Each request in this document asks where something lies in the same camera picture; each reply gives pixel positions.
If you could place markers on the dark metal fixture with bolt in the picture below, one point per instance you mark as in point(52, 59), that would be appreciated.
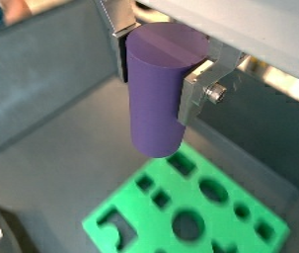
point(15, 239)

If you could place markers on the grey overhead beam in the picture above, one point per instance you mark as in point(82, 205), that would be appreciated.
point(261, 27)

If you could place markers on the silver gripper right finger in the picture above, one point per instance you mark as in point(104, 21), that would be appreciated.
point(201, 83)

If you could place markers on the green shape sorter board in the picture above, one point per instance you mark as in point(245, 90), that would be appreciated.
point(181, 206)

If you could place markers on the purple cylinder peg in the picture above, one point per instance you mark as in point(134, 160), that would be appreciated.
point(163, 51)

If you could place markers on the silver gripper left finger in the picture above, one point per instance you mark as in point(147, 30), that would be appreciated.
point(120, 21)

